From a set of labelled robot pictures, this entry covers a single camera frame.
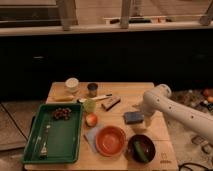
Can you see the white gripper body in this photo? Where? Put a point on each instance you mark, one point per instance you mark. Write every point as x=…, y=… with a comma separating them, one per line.
x=148, y=120

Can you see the blue sponge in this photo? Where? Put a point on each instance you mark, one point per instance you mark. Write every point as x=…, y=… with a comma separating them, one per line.
x=133, y=117

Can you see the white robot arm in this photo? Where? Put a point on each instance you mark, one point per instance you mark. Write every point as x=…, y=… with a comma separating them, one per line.
x=158, y=99

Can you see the green plastic tray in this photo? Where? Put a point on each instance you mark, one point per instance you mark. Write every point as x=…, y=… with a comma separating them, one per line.
x=63, y=138

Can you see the green cucumber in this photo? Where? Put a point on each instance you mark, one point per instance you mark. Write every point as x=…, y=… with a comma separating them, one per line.
x=140, y=152

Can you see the black bowl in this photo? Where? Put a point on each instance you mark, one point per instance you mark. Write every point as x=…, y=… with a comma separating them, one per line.
x=146, y=144

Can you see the wooden table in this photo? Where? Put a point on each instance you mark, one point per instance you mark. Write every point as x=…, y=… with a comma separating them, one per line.
x=131, y=94

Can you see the dark rectangular block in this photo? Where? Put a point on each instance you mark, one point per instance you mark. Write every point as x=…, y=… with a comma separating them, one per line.
x=107, y=105

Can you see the orange bowl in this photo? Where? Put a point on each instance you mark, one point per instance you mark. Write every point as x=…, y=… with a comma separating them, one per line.
x=110, y=141

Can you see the red yellow apple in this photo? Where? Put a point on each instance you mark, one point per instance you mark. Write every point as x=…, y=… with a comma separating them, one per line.
x=91, y=120

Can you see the light green cup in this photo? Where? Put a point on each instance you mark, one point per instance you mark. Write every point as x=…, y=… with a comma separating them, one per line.
x=89, y=106

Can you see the blue grey cloth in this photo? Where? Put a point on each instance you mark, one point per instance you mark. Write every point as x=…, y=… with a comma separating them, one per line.
x=90, y=137

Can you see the dark grey cup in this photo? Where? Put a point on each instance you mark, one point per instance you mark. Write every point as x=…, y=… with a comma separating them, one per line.
x=92, y=89

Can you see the white cup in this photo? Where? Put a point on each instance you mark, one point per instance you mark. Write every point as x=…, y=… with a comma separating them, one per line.
x=72, y=84

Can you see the bunch of dark grapes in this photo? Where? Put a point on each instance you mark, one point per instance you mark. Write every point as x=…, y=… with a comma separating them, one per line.
x=61, y=113

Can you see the yellow banana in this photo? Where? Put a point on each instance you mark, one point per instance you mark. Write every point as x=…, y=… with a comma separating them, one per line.
x=63, y=98

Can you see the metal fork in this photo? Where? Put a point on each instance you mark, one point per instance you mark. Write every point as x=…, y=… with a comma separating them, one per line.
x=43, y=152

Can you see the white handled knife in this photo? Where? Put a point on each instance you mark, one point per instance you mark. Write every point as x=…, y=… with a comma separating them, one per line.
x=101, y=97

